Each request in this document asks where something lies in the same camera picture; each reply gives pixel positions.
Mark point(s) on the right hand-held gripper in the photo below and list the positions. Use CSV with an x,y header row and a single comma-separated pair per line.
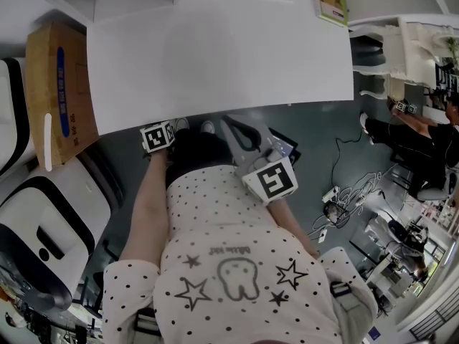
x,y
276,185

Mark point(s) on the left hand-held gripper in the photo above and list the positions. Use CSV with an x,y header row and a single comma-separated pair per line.
x,y
157,138

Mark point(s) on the white desk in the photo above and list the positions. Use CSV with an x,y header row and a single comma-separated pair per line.
x,y
222,56

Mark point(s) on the person's right forearm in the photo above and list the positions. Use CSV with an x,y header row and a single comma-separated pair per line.
x,y
290,224

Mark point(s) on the person's left forearm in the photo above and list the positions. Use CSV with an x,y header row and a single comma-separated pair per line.
x,y
147,206

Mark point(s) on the person's left white shoe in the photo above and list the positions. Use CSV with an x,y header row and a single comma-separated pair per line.
x,y
181,124

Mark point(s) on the person's white shoe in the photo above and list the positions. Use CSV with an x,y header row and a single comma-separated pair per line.
x,y
181,124
208,127

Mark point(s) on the person's black trousers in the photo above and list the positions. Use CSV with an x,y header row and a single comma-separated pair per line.
x,y
201,152

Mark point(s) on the person's right white shoe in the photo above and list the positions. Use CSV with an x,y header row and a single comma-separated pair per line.
x,y
208,127

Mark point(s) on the person's white dotted shirt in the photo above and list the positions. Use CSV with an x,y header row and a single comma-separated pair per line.
x,y
233,235

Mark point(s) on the white power strip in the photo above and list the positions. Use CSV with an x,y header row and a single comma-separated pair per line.
x,y
330,194

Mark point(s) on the brown cardboard box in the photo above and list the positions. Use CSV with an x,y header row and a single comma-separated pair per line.
x,y
75,95

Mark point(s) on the white plug adapter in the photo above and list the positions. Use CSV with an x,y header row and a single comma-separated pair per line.
x,y
321,235

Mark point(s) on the white and black mobile robot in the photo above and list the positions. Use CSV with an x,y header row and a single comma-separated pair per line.
x,y
10,113
54,220

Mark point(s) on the white ornate stool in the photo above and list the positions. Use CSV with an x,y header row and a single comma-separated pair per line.
x,y
396,88

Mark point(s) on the black railing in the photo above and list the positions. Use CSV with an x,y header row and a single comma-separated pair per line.
x,y
437,324

